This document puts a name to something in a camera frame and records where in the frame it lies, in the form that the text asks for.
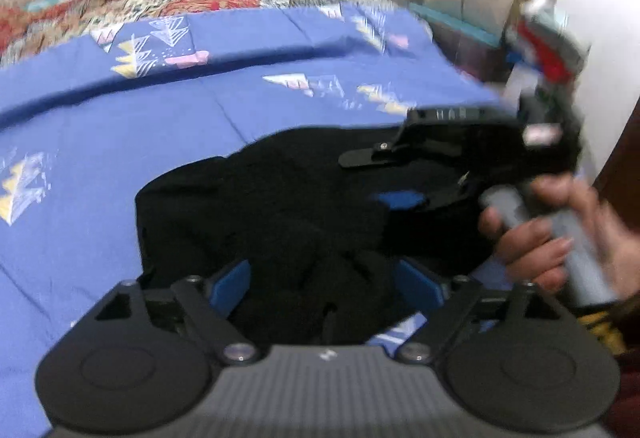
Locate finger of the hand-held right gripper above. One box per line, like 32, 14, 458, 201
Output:
338, 124, 462, 169
372, 182, 482, 214

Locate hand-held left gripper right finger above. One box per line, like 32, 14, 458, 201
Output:
394, 258, 564, 365

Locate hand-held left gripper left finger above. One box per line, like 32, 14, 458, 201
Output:
95, 259, 260, 365

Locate black pants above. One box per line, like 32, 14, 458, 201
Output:
135, 125, 506, 347

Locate person's right hand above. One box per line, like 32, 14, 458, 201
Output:
476, 174, 640, 305

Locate pile of colourful clothes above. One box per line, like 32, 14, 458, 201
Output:
502, 0, 592, 86

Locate blue printed bedsheet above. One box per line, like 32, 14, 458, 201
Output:
0, 0, 507, 436

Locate red patterned quilt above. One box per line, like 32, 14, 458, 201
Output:
0, 0, 418, 69

